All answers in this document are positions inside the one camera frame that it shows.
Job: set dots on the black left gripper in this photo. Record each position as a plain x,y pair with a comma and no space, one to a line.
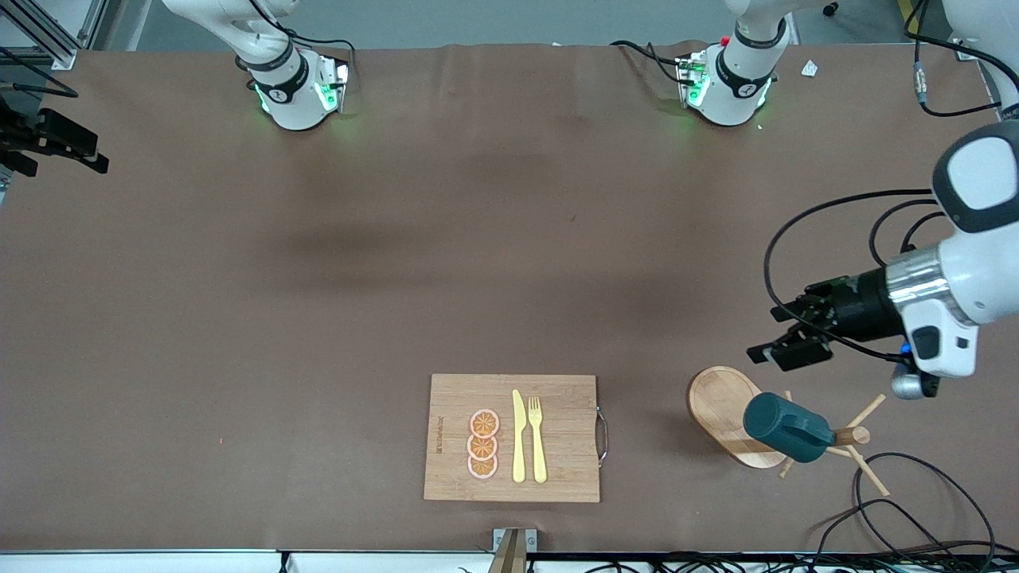
861,304

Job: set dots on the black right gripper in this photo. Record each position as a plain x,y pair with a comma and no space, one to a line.
56,132

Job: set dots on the dark green cup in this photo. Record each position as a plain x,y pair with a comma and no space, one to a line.
784,426

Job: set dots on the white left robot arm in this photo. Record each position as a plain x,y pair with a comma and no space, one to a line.
979,263

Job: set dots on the wooden mug rack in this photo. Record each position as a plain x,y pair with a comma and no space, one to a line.
716,406

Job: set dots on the brown table cover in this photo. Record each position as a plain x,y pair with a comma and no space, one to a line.
239,318

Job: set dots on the wooden cutting board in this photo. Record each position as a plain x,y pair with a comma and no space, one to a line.
557,477

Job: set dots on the yellow plastic fork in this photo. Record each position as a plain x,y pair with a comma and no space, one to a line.
539,454

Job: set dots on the yellow plastic knife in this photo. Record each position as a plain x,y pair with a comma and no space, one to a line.
519,446

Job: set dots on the orange slice toy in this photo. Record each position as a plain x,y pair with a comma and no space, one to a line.
482,447
484,423
482,468

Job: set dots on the metal bracket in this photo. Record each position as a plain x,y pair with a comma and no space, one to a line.
530,539

